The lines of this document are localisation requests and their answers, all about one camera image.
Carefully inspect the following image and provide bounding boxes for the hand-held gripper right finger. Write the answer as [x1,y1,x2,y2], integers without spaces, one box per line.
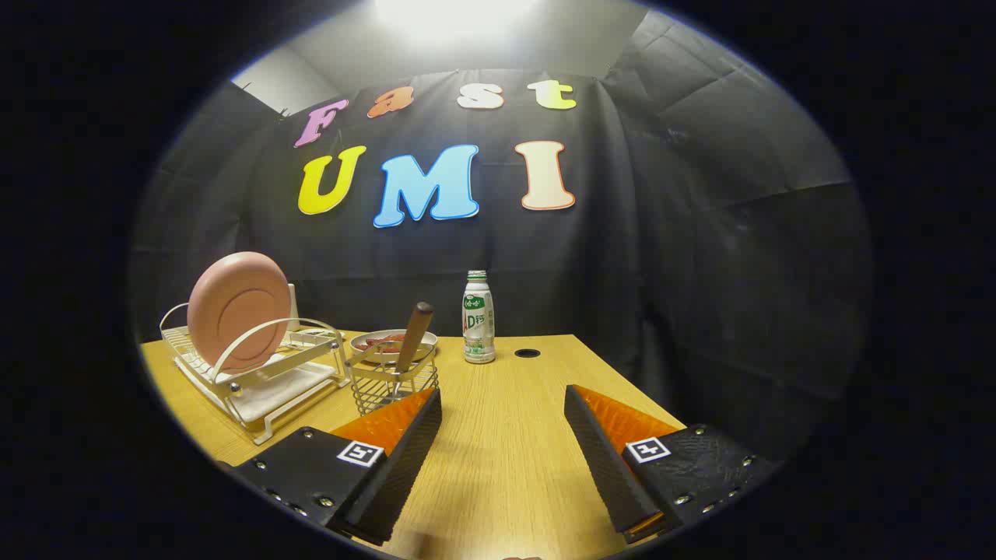
[563,384,780,545]

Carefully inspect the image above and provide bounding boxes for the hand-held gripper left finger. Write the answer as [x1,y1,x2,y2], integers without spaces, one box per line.
[220,387,444,547]

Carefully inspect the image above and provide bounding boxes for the metal wire basket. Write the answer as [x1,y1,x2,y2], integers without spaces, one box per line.
[345,340,438,417]

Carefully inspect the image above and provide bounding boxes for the wooden handled spoon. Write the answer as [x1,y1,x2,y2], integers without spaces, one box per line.
[387,302,434,401]

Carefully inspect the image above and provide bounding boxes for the white wire dish rack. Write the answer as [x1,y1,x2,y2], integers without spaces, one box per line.
[160,299,349,446]

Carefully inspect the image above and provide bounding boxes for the pink plate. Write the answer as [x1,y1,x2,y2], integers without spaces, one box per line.
[187,251,292,374]

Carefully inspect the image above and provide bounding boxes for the white plate with sausages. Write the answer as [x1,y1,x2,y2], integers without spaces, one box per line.
[349,329,439,365]

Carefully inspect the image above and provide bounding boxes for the white green-label drink bottle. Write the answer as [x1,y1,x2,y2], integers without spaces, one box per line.
[462,270,496,365]

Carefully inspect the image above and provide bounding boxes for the ceiling light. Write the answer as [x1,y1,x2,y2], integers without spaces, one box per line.
[373,0,545,41]

